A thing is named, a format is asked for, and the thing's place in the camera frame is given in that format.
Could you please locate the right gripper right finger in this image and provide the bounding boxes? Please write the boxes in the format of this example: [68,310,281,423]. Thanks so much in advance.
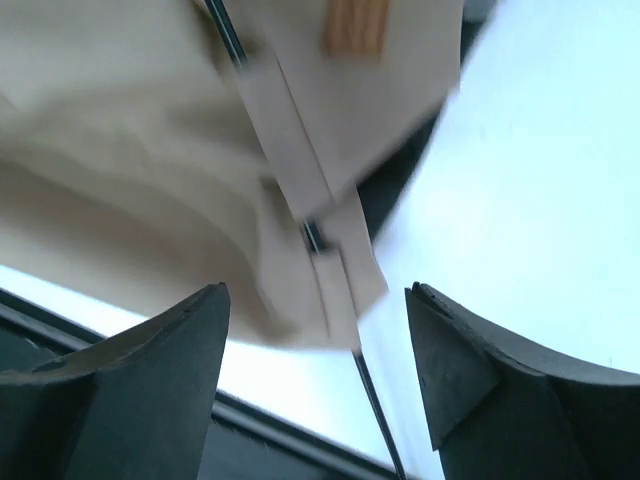
[405,283,639,480]

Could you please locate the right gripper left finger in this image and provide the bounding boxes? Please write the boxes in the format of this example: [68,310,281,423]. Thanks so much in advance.
[1,284,230,479]

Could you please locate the beige pet tent fabric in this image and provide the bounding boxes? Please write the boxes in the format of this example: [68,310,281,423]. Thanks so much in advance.
[1,1,464,350]

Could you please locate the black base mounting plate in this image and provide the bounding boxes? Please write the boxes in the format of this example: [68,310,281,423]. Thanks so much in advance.
[1,284,389,479]

